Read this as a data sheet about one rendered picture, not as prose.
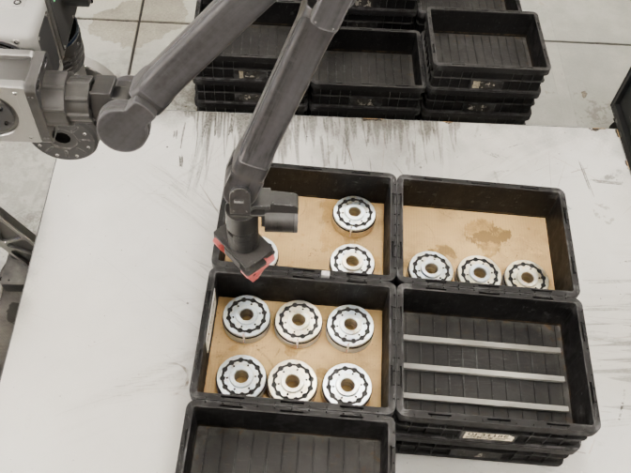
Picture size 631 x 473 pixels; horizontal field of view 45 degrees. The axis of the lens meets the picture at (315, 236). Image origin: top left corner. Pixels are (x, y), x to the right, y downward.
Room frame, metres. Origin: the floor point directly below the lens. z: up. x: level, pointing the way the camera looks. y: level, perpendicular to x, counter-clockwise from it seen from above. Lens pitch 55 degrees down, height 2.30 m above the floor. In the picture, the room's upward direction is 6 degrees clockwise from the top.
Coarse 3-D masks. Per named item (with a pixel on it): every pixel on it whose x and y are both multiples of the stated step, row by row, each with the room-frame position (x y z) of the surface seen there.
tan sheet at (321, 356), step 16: (224, 304) 0.81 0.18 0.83; (272, 304) 0.82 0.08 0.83; (272, 320) 0.78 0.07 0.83; (224, 336) 0.73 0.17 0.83; (272, 336) 0.74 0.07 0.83; (320, 336) 0.75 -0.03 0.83; (224, 352) 0.69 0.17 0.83; (240, 352) 0.69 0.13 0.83; (256, 352) 0.70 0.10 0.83; (272, 352) 0.70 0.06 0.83; (288, 352) 0.71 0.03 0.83; (304, 352) 0.71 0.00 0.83; (320, 352) 0.71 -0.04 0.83; (336, 352) 0.72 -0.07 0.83; (368, 352) 0.73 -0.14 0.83; (208, 368) 0.65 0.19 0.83; (272, 368) 0.67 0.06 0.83; (320, 368) 0.68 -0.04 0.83; (368, 368) 0.69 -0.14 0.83; (208, 384) 0.61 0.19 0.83; (288, 384) 0.63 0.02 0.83; (320, 384) 0.64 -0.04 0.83; (320, 400) 0.61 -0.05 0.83
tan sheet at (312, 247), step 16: (304, 208) 1.09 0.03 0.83; (320, 208) 1.10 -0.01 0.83; (304, 224) 1.04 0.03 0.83; (320, 224) 1.05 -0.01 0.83; (272, 240) 0.99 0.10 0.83; (288, 240) 0.99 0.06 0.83; (304, 240) 1.00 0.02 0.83; (320, 240) 1.00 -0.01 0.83; (336, 240) 1.01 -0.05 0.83; (352, 240) 1.01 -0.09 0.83; (368, 240) 1.02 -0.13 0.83; (288, 256) 0.95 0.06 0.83; (304, 256) 0.95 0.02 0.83; (320, 256) 0.96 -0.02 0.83
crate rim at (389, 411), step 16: (224, 272) 0.83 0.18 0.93; (240, 272) 0.84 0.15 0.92; (272, 272) 0.84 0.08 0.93; (208, 288) 0.78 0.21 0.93; (208, 304) 0.75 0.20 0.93; (192, 368) 0.60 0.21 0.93; (192, 384) 0.57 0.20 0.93; (208, 400) 0.54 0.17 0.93; (224, 400) 0.54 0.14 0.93; (240, 400) 0.55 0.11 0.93; (256, 400) 0.55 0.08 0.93; (272, 400) 0.55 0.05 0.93; (288, 400) 0.56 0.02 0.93
